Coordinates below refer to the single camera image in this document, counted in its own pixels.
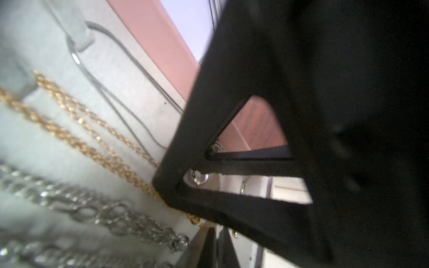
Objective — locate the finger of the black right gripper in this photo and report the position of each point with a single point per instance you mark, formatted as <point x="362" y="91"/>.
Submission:
<point x="228" y="78"/>

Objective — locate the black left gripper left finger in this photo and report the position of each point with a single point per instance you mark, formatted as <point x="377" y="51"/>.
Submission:
<point x="208" y="256"/>

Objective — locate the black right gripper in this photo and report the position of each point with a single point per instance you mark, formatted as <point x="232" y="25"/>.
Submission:
<point x="356" y="76"/>

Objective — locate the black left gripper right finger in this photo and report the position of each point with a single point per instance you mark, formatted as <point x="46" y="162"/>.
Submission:
<point x="227" y="257"/>

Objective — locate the pink jewelry box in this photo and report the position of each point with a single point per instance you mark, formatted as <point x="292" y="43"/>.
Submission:
<point x="86" y="118"/>

